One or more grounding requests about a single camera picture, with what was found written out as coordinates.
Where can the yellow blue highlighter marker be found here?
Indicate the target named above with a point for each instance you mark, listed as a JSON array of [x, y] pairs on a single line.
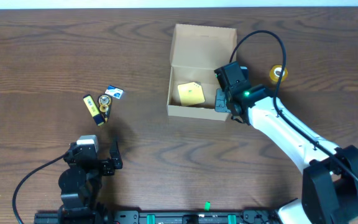
[[93, 110]]

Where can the black mounting rail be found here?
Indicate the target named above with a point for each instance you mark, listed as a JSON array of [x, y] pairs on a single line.
[[135, 217]]

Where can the black correction tape dispenser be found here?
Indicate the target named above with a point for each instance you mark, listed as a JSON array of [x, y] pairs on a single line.
[[105, 106]]

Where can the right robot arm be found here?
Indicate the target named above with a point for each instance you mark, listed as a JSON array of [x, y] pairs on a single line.
[[329, 172]]

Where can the yellow sticky note pad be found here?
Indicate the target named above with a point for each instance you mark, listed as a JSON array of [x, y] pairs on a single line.
[[191, 94]]

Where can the cardboard box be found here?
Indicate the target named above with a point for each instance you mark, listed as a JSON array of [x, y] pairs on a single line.
[[196, 51]]

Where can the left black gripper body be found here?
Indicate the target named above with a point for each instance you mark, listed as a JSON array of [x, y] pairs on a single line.
[[96, 164]]

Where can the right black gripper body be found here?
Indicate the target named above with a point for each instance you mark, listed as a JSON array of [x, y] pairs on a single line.
[[221, 101]]

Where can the yellow adhesive tape roll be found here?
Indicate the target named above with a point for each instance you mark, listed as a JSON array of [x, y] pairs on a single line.
[[275, 72]]

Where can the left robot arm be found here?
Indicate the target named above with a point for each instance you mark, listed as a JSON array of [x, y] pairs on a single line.
[[81, 183]]

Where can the small green clip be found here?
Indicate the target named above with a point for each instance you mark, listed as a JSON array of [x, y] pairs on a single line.
[[207, 206]]

